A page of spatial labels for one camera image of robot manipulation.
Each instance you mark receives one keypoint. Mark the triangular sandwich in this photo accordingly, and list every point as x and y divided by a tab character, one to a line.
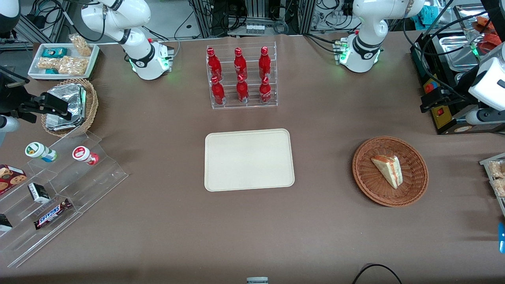
389	169

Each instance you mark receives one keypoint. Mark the brown paper table cover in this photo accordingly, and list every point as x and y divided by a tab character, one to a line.
158	236

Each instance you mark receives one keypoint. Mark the red cola bottle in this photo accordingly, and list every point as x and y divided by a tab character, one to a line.
265	91
217	94
214	65
264	63
240	64
242	91

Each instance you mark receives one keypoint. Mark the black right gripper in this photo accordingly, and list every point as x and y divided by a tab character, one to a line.
12	98

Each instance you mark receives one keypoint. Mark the white tray with snacks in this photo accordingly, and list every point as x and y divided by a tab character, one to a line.
486	161

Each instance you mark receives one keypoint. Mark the green lid yogurt cup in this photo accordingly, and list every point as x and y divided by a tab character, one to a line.
37	151

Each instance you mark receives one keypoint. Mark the beige plastic tray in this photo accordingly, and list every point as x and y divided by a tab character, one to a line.
249	159

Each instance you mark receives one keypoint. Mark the brown round wicker basket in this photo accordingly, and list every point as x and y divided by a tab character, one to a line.
367	177

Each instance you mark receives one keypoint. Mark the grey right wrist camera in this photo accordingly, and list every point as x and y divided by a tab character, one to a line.
8	124

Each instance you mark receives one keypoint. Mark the Snickers chocolate bar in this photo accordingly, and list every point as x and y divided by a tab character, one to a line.
53	215

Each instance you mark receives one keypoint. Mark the grey device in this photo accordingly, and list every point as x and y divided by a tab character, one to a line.
257	281

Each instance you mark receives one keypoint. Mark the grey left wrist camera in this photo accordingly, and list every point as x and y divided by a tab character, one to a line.
483	116

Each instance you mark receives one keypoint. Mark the red emergency stop button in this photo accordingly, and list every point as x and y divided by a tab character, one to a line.
431	85

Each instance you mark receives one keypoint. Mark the red cookie box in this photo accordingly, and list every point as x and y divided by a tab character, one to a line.
10	177

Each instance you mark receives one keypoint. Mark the yellow switch box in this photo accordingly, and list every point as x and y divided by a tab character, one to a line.
441	115

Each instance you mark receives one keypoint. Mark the black control box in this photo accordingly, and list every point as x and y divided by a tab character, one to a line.
453	118

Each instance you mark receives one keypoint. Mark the clear bag of snacks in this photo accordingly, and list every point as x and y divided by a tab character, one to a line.
499	187
498	169

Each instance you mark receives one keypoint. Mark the silver foil container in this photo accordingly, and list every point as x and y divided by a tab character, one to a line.
75	98

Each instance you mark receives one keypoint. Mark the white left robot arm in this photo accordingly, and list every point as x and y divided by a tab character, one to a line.
361	53

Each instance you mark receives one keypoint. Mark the small black carton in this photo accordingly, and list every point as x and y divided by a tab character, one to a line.
38	193

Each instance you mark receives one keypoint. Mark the clear bag of crackers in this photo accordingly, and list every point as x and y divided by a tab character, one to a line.
81	45
47	63
73	66

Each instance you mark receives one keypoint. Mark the white rectangular snack tray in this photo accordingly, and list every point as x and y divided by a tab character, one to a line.
94	59

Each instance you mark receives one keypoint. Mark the clear acrylic bottle rack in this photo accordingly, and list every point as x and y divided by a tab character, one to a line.
252	105

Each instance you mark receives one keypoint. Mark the teal snack box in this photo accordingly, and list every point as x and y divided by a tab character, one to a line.
54	52

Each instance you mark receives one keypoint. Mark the steel tray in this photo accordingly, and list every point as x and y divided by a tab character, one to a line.
457	53

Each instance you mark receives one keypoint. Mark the light tan wicker basket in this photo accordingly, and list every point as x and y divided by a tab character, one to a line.
91	103

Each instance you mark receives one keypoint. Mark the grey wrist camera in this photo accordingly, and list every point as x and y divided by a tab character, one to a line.
8	124
483	116

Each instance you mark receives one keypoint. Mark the red lid yogurt cup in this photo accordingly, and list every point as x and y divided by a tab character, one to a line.
83	154

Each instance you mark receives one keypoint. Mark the black snack packet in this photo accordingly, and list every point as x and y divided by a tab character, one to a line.
4	223

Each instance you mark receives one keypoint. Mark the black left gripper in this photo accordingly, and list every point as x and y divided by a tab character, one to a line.
460	89

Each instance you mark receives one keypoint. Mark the blue plastic object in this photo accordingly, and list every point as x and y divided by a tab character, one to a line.
502	238

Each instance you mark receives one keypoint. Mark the clear acrylic tiered stand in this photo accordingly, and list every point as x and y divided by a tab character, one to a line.
94	177

